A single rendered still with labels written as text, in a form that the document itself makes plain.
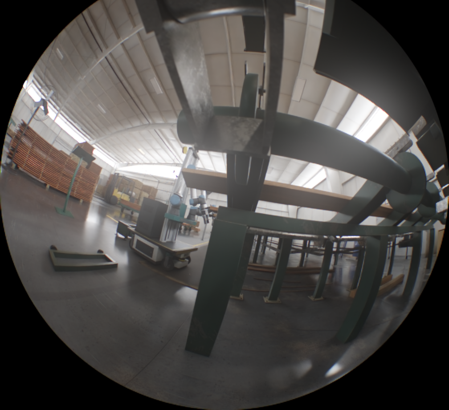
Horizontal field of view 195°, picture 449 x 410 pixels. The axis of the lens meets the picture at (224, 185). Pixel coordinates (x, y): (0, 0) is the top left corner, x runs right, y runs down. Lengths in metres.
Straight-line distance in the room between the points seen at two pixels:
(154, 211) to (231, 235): 1.47
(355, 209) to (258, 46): 0.71
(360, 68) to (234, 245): 0.64
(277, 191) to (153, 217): 1.58
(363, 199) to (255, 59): 6.17
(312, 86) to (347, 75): 6.46
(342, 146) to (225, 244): 0.46
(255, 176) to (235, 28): 6.12
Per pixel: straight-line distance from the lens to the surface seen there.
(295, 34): 6.19
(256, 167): 0.46
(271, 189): 0.59
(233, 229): 0.49
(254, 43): 0.31
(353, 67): 0.38
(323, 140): 0.26
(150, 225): 1.87
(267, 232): 0.93
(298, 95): 6.35
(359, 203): 0.72
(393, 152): 0.70
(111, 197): 9.66
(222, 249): 0.50
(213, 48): 6.72
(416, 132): 0.67
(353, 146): 0.31
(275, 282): 1.52
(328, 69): 0.36
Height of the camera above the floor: 0.72
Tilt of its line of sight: 18 degrees up
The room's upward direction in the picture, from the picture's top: 13 degrees clockwise
